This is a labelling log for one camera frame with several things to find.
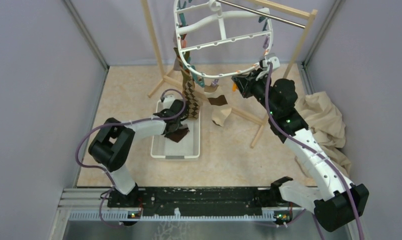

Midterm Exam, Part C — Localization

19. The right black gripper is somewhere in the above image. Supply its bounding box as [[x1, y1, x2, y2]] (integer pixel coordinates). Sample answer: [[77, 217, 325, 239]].
[[234, 67, 278, 116]]

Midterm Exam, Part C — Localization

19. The dark brown sock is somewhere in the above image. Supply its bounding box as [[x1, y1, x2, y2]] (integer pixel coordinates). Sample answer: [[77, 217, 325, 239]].
[[164, 128, 190, 143]]

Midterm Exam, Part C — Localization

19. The brown checkered sock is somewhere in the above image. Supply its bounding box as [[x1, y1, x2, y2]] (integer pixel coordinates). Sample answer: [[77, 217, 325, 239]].
[[181, 70, 201, 119]]

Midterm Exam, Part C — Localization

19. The beige brown sock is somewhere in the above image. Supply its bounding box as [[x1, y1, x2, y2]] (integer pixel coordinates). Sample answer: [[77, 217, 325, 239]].
[[204, 85, 232, 127]]

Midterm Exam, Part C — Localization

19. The white round clip hanger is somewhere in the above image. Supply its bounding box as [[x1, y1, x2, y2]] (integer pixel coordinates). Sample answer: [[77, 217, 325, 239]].
[[173, 0, 274, 79]]

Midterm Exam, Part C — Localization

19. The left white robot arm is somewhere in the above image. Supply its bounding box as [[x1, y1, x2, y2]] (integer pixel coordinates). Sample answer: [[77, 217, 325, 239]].
[[88, 99, 189, 207]]

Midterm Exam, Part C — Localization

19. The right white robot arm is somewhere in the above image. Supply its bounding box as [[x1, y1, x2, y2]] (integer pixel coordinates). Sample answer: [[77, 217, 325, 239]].
[[231, 74, 369, 239]]

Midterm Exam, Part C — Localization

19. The white plastic basket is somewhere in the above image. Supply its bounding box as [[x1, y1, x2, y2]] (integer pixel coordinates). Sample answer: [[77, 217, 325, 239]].
[[150, 117, 201, 161]]

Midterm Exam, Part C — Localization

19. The orange green sock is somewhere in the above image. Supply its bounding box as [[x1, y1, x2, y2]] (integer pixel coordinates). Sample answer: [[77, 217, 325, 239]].
[[172, 47, 197, 97]]

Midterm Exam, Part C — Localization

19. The metal hanging rod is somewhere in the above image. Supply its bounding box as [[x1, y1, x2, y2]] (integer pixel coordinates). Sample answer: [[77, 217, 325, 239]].
[[216, 0, 306, 29]]

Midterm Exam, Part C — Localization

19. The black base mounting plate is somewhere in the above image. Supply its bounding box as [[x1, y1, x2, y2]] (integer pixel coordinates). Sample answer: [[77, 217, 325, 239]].
[[103, 186, 301, 227]]

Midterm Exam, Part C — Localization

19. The beige crumpled cloth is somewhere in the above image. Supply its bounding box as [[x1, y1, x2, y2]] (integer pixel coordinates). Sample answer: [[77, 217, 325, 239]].
[[295, 91, 352, 177]]

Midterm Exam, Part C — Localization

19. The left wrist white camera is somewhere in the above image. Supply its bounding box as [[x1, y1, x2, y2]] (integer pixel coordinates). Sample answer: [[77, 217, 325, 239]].
[[160, 94, 176, 109]]

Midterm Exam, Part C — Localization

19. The wrist white camera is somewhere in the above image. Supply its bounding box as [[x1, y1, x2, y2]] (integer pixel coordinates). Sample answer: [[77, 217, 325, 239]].
[[259, 55, 281, 72], [160, 94, 176, 109]]

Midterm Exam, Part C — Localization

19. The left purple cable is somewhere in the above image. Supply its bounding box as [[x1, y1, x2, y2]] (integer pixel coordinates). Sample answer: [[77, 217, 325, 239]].
[[75, 88, 188, 229]]

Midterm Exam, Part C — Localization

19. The purple cable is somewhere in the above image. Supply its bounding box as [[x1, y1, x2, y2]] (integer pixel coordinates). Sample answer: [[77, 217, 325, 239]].
[[75, 88, 188, 229], [264, 62, 366, 240]]

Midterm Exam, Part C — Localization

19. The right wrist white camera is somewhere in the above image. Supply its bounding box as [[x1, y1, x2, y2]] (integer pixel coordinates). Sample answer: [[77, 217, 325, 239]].
[[259, 55, 281, 72]]

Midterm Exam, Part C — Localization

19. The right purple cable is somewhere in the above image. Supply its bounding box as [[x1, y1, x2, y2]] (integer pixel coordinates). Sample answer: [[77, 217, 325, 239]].
[[264, 62, 366, 240]]

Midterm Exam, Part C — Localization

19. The wooden drying rack frame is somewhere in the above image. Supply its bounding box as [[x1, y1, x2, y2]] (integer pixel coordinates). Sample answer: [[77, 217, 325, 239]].
[[140, 0, 318, 149]]

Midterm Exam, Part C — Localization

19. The white slotted cable duct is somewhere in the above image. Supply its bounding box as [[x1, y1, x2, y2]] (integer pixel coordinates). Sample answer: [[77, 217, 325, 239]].
[[68, 208, 276, 222]]

